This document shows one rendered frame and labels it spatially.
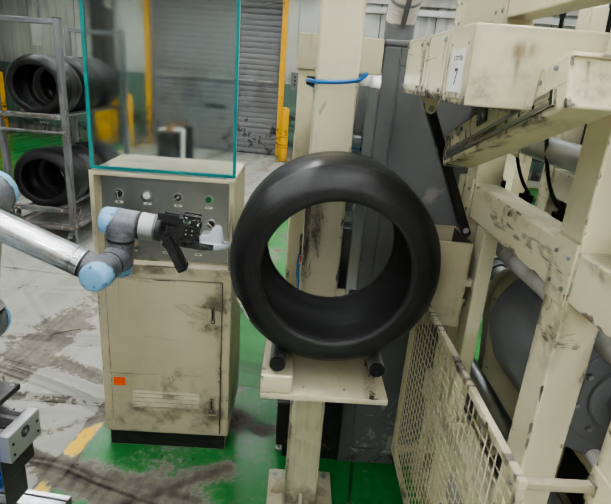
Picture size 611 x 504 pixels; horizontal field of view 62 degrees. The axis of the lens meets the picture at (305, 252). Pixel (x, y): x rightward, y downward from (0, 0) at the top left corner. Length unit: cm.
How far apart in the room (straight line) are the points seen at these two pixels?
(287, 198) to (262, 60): 933
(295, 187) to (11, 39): 1170
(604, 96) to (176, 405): 201
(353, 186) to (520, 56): 47
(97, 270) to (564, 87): 108
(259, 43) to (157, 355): 878
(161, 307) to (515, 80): 161
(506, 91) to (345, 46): 68
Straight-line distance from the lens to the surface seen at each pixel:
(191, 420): 247
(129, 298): 222
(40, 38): 1233
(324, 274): 174
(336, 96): 161
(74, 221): 496
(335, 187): 127
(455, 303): 178
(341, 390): 156
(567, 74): 100
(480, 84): 104
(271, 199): 130
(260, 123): 1063
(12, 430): 172
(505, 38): 106
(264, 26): 1058
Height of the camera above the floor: 168
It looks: 20 degrees down
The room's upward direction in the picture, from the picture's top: 4 degrees clockwise
